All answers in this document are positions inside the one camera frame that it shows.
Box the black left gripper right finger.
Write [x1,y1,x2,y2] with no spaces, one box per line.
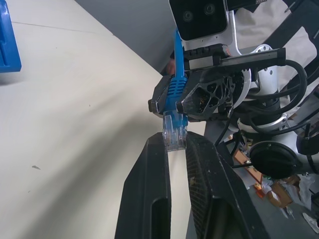
[184,131,270,239]

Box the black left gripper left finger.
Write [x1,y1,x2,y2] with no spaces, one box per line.
[114,131,172,239]

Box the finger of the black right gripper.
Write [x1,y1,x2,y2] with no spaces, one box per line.
[148,74,174,115]
[175,70,237,120]

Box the blue ethernet cable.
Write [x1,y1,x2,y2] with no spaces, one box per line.
[161,28,189,152]

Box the blue plastic bin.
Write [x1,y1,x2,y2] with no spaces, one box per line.
[0,0,23,74]

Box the orange cardboard box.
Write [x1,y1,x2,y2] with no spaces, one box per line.
[233,148,265,186]

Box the silver robot body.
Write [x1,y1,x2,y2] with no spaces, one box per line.
[248,131,319,180]

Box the brown cardboard box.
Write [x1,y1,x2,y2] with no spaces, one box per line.
[267,181,294,209]

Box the white plastic bag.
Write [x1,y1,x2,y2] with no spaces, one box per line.
[285,174,319,212]

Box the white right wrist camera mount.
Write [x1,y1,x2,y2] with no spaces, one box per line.
[167,0,252,59]

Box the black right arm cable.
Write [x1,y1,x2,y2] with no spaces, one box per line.
[249,59,310,101]

